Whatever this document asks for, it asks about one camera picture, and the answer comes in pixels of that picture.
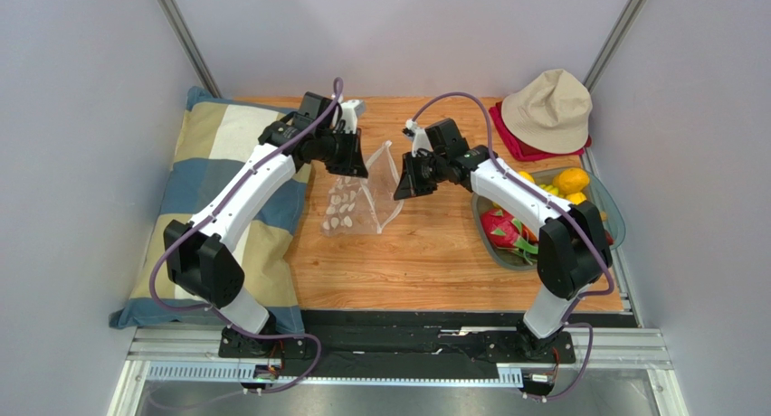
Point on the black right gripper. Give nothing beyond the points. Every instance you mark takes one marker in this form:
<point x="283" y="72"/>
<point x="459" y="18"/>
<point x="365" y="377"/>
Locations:
<point x="416" y="173"/>

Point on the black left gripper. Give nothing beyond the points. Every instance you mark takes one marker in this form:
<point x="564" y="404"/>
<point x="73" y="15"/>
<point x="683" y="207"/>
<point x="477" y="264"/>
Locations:
<point x="352" y="164"/>

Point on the clear polka-dot zip bag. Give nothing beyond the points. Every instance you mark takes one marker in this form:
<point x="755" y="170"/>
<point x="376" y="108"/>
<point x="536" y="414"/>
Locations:
<point x="364" y="206"/>

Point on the red dragon fruit toy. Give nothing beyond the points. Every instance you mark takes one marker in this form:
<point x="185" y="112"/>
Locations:
<point x="507" y="233"/>

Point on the yellow banana bunch toy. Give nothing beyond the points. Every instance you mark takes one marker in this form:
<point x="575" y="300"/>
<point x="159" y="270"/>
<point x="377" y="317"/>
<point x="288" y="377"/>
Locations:
<point x="551" y="189"/>

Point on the yellow potato toy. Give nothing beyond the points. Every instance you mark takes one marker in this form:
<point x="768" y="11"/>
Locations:
<point x="572" y="180"/>

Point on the yellow pear toy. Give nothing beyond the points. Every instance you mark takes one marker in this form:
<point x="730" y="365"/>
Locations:
<point x="527" y="176"/>

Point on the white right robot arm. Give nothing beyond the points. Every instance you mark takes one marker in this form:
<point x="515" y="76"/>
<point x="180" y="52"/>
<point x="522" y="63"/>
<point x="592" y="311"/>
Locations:
<point x="573" y="252"/>

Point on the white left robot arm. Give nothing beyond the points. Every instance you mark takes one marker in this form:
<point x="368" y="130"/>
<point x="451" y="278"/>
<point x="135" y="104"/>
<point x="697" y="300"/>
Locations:
<point x="199" y="253"/>

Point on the red folded cloth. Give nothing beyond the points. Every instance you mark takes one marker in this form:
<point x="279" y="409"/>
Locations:
<point x="518" y="149"/>

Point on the blue beige checkered pillow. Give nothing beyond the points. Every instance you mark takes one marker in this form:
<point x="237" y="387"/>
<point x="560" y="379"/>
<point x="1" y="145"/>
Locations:
<point x="216" y="139"/>

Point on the beige bucket hat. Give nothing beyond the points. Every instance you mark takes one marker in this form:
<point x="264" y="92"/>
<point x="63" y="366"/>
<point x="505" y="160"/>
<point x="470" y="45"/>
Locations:
<point x="551" y="113"/>

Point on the clear grey plastic tray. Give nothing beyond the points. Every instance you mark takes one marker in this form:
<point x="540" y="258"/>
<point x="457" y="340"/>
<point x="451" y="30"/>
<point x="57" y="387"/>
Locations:
<point x="595" y="193"/>

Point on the small yellow lemon toy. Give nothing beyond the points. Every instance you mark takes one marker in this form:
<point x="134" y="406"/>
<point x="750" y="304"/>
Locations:
<point x="576" y="198"/>

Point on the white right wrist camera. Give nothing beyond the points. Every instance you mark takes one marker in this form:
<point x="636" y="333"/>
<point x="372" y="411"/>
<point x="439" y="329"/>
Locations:
<point x="417" y="136"/>

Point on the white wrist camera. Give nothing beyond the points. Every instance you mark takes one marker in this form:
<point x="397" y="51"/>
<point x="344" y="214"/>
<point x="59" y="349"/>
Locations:
<point x="350" y="112"/>
<point x="417" y="136"/>

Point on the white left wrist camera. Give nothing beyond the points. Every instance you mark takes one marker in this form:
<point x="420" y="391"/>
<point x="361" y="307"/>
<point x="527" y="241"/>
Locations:
<point x="350" y="112"/>

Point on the black table front rail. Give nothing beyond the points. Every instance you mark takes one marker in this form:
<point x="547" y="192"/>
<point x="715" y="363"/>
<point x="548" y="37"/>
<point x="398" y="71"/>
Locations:
<point x="424" y="345"/>

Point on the aluminium frame base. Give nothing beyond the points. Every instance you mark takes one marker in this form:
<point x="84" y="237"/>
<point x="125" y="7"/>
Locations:
<point x="213" y="354"/>

